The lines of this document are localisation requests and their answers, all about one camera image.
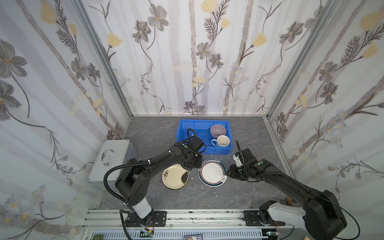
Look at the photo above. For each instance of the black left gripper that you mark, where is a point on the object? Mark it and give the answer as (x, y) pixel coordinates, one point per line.
(190, 162)

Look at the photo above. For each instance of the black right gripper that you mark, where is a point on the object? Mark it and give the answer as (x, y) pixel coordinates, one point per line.
(235, 172)

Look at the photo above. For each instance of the green rimmed white plate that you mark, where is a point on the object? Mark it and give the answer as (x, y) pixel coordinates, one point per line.
(212, 173)

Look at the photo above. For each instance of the blue plastic bin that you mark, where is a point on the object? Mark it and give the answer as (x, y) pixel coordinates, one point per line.
(202, 129)

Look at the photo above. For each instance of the cream ceramic mug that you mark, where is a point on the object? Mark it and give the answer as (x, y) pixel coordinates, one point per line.
(221, 141)

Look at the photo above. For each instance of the lilac ceramic bowl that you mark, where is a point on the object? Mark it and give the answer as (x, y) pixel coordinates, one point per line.
(217, 130)

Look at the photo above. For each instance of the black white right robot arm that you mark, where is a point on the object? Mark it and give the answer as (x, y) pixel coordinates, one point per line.
(319, 212)

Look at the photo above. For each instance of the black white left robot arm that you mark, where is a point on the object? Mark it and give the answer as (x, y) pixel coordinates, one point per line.
(133, 182)

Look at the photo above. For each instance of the yellow floral plate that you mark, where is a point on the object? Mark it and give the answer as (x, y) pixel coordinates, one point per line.
(175, 177)

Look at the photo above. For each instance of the grey metal case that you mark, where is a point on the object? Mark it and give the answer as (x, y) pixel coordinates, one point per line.
(112, 153)

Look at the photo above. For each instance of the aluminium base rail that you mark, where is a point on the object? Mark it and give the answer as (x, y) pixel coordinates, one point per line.
(194, 224)

